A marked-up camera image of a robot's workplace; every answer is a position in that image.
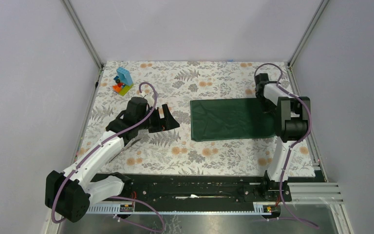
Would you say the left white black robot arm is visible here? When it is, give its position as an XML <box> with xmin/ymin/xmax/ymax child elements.
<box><xmin>45</xmin><ymin>97</ymin><xmax>180</xmax><ymax>223</ymax></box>

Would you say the floral patterned table mat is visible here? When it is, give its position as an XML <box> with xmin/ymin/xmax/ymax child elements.
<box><xmin>74</xmin><ymin>61</ymin><xmax>317</xmax><ymax>178</ymax></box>

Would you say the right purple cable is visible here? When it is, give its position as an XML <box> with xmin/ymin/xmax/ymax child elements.
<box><xmin>254</xmin><ymin>63</ymin><xmax>320</xmax><ymax>230</ymax></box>

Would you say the dark green cloth napkin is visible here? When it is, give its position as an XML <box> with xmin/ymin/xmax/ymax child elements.
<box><xmin>190</xmin><ymin>98</ymin><xmax>276</xmax><ymax>142</ymax></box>

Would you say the right aluminium frame post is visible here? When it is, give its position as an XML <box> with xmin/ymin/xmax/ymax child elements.
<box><xmin>287</xmin><ymin>0</ymin><xmax>330</xmax><ymax>67</ymax></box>

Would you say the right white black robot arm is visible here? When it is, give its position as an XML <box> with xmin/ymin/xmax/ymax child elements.
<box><xmin>254</xmin><ymin>73</ymin><xmax>312</xmax><ymax>201</ymax></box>

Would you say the aluminium rail right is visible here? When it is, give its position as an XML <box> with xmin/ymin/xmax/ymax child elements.
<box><xmin>288</xmin><ymin>182</ymin><xmax>344</xmax><ymax>205</ymax></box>

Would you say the purple cable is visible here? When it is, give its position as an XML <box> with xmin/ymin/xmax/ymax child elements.
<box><xmin>254</xmin><ymin>63</ymin><xmax>320</xmax><ymax>230</ymax></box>
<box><xmin>51</xmin><ymin>81</ymin><xmax>167</xmax><ymax>233</ymax></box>

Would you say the aluminium frame post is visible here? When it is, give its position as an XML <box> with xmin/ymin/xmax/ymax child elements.
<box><xmin>287</xmin><ymin>0</ymin><xmax>330</xmax><ymax>67</ymax></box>
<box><xmin>61</xmin><ymin>0</ymin><xmax>104</xmax><ymax>69</ymax></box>

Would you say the white slotted cable duct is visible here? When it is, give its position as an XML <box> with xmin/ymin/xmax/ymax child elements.
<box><xmin>87</xmin><ymin>202</ymin><xmax>272</xmax><ymax>215</ymax></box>

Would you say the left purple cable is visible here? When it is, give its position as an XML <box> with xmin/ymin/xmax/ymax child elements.
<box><xmin>51</xmin><ymin>81</ymin><xmax>167</xmax><ymax>233</ymax></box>

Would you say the colourful toy brick build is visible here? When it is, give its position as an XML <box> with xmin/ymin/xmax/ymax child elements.
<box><xmin>112</xmin><ymin>67</ymin><xmax>133</xmax><ymax>96</ymax></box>

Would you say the left aluminium frame post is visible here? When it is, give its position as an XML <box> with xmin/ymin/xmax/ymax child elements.
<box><xmin>61</xmin><ymin>0</ymin><xmax>104</xmax><ymax>69</ymax></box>

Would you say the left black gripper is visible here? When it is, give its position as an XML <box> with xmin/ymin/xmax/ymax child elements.
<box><xmin>136</xmin><ymin>103</ymin><xmax>180</xmax><ymax>133</ymax></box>

